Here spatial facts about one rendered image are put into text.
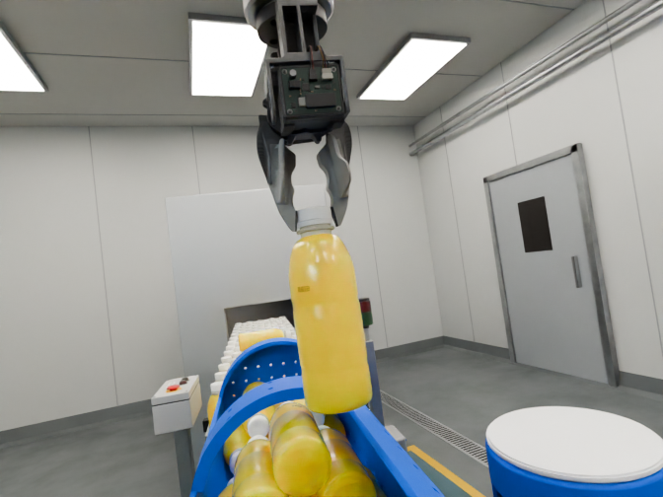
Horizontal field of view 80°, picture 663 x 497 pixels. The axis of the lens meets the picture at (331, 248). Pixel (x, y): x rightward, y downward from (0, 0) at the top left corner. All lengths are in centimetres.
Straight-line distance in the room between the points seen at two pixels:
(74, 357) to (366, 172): 432
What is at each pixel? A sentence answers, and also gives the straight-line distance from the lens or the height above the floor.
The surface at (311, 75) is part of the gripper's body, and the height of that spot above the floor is 156.
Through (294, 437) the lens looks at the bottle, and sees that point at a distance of 53.
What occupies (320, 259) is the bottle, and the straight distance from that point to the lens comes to 39.
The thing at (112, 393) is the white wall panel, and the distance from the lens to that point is 539.
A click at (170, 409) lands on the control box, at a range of 126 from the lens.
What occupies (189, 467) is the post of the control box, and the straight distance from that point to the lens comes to 139.
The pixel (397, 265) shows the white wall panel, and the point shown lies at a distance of 592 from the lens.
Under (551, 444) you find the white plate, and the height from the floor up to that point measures 104.
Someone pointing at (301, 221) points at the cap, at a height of 144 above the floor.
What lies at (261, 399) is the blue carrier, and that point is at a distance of 58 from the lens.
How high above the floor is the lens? 139
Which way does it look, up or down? 3 degrees up
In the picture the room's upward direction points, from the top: 7 degrees counter-clockwise
